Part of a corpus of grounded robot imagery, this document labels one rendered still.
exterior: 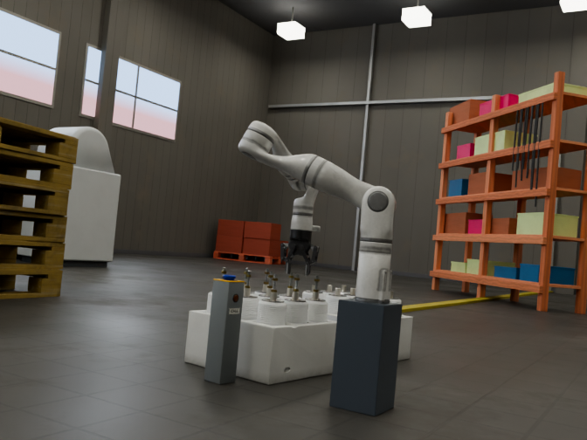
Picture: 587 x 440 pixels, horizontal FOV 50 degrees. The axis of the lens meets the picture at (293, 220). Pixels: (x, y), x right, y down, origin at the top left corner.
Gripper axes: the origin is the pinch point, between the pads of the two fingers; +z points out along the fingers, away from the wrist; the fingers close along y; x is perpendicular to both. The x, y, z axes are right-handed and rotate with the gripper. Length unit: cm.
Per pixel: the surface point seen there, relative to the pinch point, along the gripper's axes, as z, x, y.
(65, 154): -51, 91, -199
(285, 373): 32.4, -13.2, 4.6
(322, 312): 13.8, 9.3, 7.1
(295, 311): 13.3, -4.2, 2.4
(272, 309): 12.5, -15.6, -0.7
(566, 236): -44, 514, 81
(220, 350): 25.2, -31.0, -9.8
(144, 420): 35, -75, -3
